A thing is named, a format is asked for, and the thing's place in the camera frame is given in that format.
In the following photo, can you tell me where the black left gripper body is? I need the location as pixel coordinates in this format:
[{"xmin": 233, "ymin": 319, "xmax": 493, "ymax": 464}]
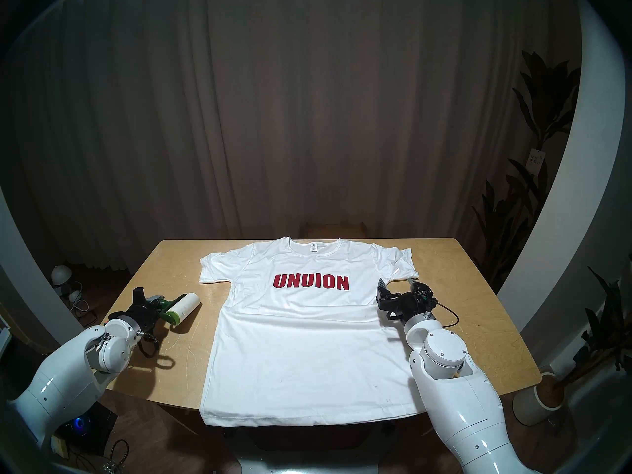
[{"xmin": 118, "ymin": 304, "xmax": 159, "ymax": 334}]

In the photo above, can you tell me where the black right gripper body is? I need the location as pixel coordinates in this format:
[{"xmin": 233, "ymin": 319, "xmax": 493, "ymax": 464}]
[{"xmin": 378, "ymin": 294, "xmax": 437, "ymax": 325}]

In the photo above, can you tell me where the green handled white lint roller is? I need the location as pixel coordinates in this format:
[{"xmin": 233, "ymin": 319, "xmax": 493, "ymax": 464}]
[{"xmin": 158, "ymin": 292, "xmax": 201, "ymax": 325}]

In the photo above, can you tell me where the white T-shirt red UNUION print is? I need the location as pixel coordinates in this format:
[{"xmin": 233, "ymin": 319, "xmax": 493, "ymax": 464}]
[{"xmin": 199, "ymin": 237, "xmax": 426, "ymax": 427}]

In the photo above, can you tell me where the brown wooden chair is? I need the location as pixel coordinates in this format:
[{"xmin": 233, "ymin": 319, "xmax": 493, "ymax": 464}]
[{"xmin": 302, "ymin": 222, "xmax": 368, "ymax": 240}]

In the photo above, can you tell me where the large white mushroom lamp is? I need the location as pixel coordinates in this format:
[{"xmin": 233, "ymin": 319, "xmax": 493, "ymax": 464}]
[{"xmin": 51, "ymin": 266, "xmax": 72, "ymax": 297}]

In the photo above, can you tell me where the white curved arch pillar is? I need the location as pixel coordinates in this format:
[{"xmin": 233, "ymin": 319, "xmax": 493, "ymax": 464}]
[
  {"xmin": 0, "ymin": 184, "xmax": 92, "ymax": 360},
  {"xmin": 496, "ymin": 0, "xmax": 626, "ymax": 350}
]

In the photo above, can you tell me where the black computer with RGB fans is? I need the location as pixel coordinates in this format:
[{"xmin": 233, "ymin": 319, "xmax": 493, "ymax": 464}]
[{"xmin": 52, "ymin": 404, "xmax": 118, "ymax": 456}]

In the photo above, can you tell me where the plant in white pot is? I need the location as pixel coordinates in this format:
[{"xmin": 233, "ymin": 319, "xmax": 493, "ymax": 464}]
[{"xmin": 513, "ymin": 266, "xmax": 632, "ymax": 426}]

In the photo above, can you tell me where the grey white robot torso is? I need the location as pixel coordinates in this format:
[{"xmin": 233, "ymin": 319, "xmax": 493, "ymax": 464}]
[{"xmin": 237, "ymin": 456, "xmax": 395, "ymax": 474}]

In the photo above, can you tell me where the long beige pleated curtain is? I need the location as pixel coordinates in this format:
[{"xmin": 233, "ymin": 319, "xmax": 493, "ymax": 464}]
[{"xmin": 0, "ymin": 0, "xmax": 583, "ymax": 271}]

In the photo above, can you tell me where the tall dark leafy plant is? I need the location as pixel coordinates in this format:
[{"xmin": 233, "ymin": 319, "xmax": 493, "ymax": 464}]
[{"xmin": 472, "ymin": 51, "xmax": 582, "ymax": 291}]

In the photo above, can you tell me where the thick black left wrist cable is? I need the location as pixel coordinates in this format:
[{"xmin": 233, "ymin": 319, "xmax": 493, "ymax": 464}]
[{"xmin": 137, "ymin": 330, "xmax": 161, "ymax": 357}]

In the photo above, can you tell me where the white lamp cable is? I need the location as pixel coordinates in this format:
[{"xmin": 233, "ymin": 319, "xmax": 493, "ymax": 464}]
[{"xmin": 69, "ymin": 280, "xmax": 97, "ymax": 328}]

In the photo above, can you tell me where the black floor cable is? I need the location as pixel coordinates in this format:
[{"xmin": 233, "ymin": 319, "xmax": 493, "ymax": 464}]
[{"xmin": 101, "ymin": 438, "xmax": 130, "ymax": 469}]

